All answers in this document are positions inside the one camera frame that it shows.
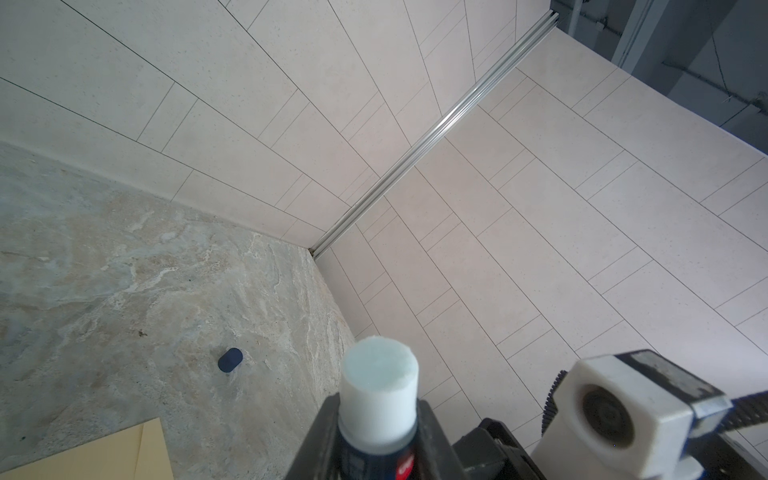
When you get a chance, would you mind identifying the tan kraft paper envelope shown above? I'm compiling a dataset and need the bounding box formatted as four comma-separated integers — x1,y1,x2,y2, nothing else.
1,418,174,480

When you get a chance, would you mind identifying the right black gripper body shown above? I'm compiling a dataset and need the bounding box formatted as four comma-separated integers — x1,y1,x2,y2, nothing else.
452,418,546,480

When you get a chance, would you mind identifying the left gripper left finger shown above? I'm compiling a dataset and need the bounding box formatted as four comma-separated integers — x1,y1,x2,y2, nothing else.
284,393,340,480

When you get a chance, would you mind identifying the blue white glue stick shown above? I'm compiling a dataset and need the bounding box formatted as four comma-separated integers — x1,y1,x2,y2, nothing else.
337,336,419,480

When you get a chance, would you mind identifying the blue glue stick cap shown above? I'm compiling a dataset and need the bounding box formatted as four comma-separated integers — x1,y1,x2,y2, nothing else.
217,347,244,374

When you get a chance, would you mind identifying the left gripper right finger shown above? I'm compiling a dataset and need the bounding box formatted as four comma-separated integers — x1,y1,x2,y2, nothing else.
413,399,467,480

